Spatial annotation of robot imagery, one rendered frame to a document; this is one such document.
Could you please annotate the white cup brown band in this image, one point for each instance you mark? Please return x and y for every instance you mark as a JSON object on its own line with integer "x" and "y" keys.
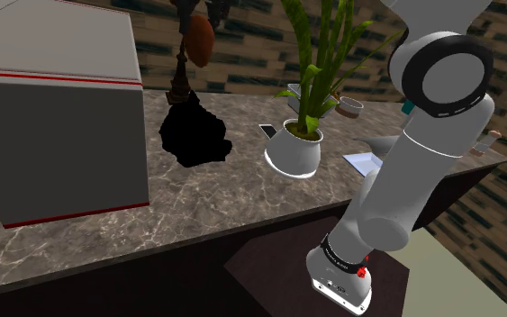
{"x": 348, "y": 108}

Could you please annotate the brown ornate stand orange oval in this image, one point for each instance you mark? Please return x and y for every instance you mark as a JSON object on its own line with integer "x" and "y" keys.
{"x": 199, "y": 41}

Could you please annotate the dark robot stand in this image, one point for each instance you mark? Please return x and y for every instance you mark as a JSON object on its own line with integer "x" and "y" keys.
{"x": 275, "y": 272}

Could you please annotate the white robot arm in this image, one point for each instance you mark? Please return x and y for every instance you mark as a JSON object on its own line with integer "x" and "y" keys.
{"x": 411, "y": 175}

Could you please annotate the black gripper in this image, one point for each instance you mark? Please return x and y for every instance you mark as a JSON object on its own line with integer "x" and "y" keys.
{"x": 219, "y": 12}

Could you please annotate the grey shallow bowl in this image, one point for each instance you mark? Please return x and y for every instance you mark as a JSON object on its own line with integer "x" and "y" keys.
{"x": 380, "y": 144}

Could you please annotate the black lumpy object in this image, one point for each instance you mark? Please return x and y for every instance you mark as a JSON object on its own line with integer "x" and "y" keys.
{"x": 193, "y": 136}

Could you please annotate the large grey box red stripes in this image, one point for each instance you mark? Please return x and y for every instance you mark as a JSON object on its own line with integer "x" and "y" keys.
{"x": 60, "y": 145}

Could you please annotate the grey rectangular tray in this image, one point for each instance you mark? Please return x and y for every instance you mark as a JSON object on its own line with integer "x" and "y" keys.
{"x": 294, "y": 93}

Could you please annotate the green plant in white pot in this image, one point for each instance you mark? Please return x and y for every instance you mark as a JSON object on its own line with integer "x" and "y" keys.
{"x": 295, "y": 151}

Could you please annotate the small teal object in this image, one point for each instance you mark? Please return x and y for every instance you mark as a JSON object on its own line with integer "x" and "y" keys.
{"x": 407, "y": 107}

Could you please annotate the black phone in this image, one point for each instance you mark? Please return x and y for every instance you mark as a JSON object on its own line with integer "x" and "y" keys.
{"x": 269, "y": 131}

